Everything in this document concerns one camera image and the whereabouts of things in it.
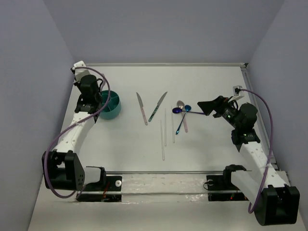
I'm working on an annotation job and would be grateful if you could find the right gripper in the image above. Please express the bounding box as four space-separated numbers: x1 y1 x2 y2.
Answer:
197 95 241 129

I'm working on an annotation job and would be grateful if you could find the teal handled knife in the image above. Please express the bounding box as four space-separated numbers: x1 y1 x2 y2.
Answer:
148 91 167 122

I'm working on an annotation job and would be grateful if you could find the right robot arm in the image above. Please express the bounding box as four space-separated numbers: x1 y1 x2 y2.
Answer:
198 96 300 226

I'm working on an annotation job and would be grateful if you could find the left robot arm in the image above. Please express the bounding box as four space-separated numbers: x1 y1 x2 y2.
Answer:
42 74 106 191

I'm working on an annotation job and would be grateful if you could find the teal divided utensil holder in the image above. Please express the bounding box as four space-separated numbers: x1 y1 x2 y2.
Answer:
100 91 121 120

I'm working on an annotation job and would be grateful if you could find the purple metallic spoon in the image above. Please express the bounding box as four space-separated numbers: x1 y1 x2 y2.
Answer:
172 107 204 115

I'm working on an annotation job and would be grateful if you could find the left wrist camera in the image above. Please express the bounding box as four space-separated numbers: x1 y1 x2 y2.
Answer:
71 61 90 82

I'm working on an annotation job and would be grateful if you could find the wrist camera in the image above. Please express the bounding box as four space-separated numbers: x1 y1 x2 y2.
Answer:
230 86 244 101
71 61 90 82

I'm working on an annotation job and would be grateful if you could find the silver spoon pink handle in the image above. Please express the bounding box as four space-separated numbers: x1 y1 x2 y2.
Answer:
177 101 188 132

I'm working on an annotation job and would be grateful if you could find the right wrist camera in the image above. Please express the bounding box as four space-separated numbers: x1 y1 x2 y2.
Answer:
230 86 244 101

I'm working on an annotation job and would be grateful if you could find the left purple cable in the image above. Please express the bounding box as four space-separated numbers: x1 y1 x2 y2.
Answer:
42 66 112 199

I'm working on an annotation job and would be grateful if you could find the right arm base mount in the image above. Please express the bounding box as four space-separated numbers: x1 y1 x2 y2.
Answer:
203 164 248 202

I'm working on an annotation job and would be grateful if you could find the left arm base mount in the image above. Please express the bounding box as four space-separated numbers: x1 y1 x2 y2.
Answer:
75 166 122 203

